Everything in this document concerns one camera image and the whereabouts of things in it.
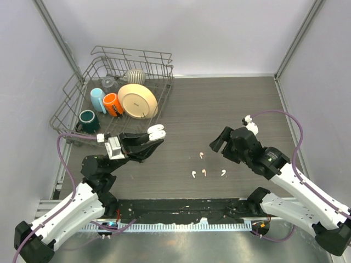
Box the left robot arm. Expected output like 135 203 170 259
13 124 166 262

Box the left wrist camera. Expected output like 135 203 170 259
96 133 125 160

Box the purple cable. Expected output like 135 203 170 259
251 110 351 216
12 133 138 263

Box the white earbud charging case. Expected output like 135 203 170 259
147 124 166 141

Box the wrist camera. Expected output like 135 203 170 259
242 115 259 135
96 133 125 160

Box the clear glass cup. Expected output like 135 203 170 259
101 76 115 88

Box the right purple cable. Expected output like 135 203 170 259
251 110 351 216

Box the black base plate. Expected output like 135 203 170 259
100 198 268 225

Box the slotted cable duct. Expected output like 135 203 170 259
79 221 252 233

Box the beige plate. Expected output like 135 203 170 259
117 84 158 119

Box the striped ceramic cup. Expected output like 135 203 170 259
122 69 146 85

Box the light blue mug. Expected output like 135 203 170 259
90 88 107 114

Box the grey wire dish rack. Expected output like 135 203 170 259
50 46 173 154

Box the dark green mug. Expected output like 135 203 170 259
78 110 100 134

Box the orange mug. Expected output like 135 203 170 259
103 93 124 117

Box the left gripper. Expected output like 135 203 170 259
106 131 163 174

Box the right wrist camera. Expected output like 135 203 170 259
242 115 259 135

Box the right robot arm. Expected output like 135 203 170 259
210 123 350 256

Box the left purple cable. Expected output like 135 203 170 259
12 133 138 263

